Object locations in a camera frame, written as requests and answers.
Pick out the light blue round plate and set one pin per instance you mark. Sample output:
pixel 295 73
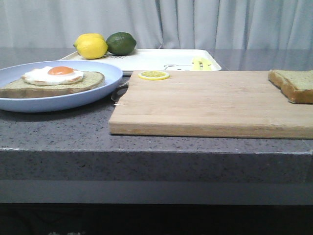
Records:
pixel 113 76

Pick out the fried egg toy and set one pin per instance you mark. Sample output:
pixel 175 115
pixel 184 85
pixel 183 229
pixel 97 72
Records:
pixel 53 76

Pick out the bread slice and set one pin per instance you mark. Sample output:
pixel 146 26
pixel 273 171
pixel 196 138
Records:
pixel 297 86
pixel 20 89

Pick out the white bear print tray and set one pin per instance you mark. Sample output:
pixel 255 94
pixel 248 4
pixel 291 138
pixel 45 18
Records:
pixel 159 59

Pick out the yellow lemon slice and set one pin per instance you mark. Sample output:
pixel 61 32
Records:
pixel 153 75

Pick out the yellow plastic fork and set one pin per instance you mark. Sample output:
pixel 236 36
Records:
pixel 201 64

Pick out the green lime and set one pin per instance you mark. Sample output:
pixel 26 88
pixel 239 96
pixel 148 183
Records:
pixel 121 43

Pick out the wooden cutting board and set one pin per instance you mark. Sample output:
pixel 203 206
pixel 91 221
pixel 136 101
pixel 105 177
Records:
pixel 236 104

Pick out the white curtain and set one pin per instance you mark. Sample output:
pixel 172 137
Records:
pixel 185 24

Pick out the metal cutting board handle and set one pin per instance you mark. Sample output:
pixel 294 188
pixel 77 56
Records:
pixel 119 92

